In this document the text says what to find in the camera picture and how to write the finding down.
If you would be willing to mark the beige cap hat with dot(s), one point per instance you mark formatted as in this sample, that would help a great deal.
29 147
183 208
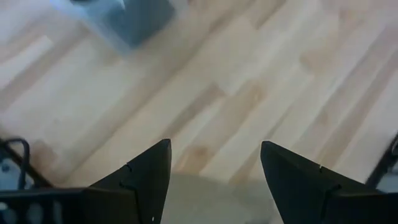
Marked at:
211 202

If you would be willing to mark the grey cap hat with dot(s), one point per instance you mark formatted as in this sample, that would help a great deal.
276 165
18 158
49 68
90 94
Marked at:
146 21

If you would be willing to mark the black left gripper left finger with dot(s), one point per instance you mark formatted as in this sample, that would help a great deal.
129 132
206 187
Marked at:
149 189

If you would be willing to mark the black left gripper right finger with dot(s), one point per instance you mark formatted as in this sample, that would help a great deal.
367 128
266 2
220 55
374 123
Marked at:
295 189

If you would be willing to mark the black table edge bar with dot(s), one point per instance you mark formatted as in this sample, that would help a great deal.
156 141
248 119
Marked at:
384 165
34 177

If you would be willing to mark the blue-grey box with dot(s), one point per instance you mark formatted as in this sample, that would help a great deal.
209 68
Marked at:
93 21

